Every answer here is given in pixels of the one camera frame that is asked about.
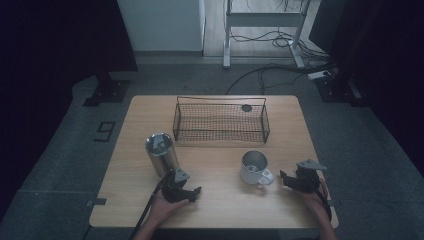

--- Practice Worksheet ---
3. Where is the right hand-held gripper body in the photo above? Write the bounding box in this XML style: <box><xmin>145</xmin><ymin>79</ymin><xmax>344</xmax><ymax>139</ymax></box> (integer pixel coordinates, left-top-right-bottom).
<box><xmin>294</xmin><ymin>158</ymin><xmax>328</xmax><ymax>194</ymax></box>

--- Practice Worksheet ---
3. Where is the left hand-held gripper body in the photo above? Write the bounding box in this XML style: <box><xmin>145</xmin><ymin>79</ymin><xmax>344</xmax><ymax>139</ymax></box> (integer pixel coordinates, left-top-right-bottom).
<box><xmin>161</xmin><ymin>168</ymin><xmax>191</xmax><ymax>204</ymax></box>

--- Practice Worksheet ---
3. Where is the steel tumbler with lid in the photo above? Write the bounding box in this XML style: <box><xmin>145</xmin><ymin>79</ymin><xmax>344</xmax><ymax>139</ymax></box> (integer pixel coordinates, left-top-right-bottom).
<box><xmin>144</xmin><ymin>131</ymin><xmax>181</xmax><ymax>178</ymax></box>

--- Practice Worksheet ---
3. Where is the white mug with steel inside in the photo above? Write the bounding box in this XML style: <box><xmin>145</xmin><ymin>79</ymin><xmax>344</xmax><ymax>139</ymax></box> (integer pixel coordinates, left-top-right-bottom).
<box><xmin>239</xmin><ymin>150</ymin><xmax>276</xmax><ymax>187</ymax></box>

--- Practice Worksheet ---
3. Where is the black wire mesh basket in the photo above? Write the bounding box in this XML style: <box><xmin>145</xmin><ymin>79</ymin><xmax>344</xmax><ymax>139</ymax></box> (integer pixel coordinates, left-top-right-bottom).
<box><xmin>172</xmin><ymin>96</ymin><xmax>271</xmax><ymax>145</ymax></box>

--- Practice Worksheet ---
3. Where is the person's right hand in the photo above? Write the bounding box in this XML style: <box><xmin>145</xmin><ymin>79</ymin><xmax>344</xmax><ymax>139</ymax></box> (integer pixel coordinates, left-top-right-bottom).
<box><xmin>301</xmin><ymin>179</ymin><xmax>330</xmax><ymax>217</ymax></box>

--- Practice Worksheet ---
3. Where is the person's left hand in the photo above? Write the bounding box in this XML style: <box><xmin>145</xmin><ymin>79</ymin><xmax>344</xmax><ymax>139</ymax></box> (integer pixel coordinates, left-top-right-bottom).
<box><xmin>148</xmin><ymin>192</ymin><xmax>190</xmax><ymax>228</ymax></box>

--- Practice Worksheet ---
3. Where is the grey tape strip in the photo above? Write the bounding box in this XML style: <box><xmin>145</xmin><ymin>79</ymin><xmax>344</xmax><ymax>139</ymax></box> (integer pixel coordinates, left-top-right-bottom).
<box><xmin>86</xmin><ymin>197</ymin><xmax>108</xmax><ymax>207</ymax></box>

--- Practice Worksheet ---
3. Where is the black tape floor marking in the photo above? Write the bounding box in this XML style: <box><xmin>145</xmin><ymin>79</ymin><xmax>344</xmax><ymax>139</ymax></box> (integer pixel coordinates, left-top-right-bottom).
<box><xmin>93</xmin><ymin>121</ymin><xmax>116</xmax><ymax>143</ymax></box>

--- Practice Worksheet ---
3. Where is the black stand base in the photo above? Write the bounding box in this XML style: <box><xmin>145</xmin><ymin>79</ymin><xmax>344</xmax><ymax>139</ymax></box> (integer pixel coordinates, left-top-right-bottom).
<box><xmin>82</xmin><ymin>71</ymin><xmax>132</xmax><ymax>108</ymax></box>
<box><xmin>314</xmin><ymin>66</ymin><xmax>369</xmax><ymax>108</ymax></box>

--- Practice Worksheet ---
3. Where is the white power strip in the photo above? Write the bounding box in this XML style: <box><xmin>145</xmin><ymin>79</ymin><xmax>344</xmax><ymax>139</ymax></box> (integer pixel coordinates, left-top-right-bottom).
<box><xmin>307</xmin><ymin>70</ymin><xmax>332</xmax><ymax>81</ymax></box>

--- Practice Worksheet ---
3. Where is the black curtain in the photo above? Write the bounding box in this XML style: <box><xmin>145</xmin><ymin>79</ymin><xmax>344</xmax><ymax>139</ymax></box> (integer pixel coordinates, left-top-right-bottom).
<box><xmin>0</xmin><ymin>0</ymin><xmax>139</xmax><ymax>221</ymax></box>
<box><xmin>308</xmin><ymin>0</ymin><xmax>424</xmax><ymax>178</ymax></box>

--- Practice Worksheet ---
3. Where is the white cabinet panel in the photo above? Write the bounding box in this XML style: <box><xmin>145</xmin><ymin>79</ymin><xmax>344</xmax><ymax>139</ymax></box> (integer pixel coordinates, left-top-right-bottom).
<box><xmin>116</xmin><ymin>0</ymin><xmax>207</xmax><ymax>53</ymax></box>

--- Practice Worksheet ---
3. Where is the left hand-held gripper black cable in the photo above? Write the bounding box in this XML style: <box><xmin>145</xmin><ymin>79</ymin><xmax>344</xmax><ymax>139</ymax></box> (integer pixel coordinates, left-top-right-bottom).
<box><xmin>128</xmin><ymin>169</ymin><xmax>175</xmax><ymax>240</ymax></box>

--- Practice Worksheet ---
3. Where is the hand-held gripper black cable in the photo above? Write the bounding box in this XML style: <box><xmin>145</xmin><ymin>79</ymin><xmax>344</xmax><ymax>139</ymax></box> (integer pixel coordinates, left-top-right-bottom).
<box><xmin>128</xmin><ymin>169</ymin><xmax>175</xmax><ymax>240</ymax></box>
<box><xmin>315</xmin><ymin>178</ymin><xmax>333</xmax><ymax>223</ymax></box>

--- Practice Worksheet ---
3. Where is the right hand-held gripper black cable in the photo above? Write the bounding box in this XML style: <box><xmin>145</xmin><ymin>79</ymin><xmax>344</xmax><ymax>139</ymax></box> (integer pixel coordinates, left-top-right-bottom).
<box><xmin>315</xmin><ymin>178</ymin><xmax>333</xmax><ymax>223</ymax></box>

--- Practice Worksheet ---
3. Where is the long black floor cable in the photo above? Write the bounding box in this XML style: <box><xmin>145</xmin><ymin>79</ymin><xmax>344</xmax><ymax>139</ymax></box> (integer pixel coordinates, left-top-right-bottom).
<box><xmin>225</xmin><ymin>61</ymin><xmax>338</xmax><ymax>96</ymax></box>

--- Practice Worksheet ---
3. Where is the tangle of black cables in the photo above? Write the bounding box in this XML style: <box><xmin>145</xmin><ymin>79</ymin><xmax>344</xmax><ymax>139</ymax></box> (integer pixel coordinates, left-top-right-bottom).
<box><xmin>229</xmin><ymin>28</ymin><xmax>331</xmax><ymax>63</ymax></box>

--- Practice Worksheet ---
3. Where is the white metal desk frame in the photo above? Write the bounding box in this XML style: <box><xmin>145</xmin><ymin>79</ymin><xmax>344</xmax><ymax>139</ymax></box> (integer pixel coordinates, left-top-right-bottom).
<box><xmin>222</xmin><ymin>0</ymin><xmax>313</xmax><ymax>70</ymax></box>

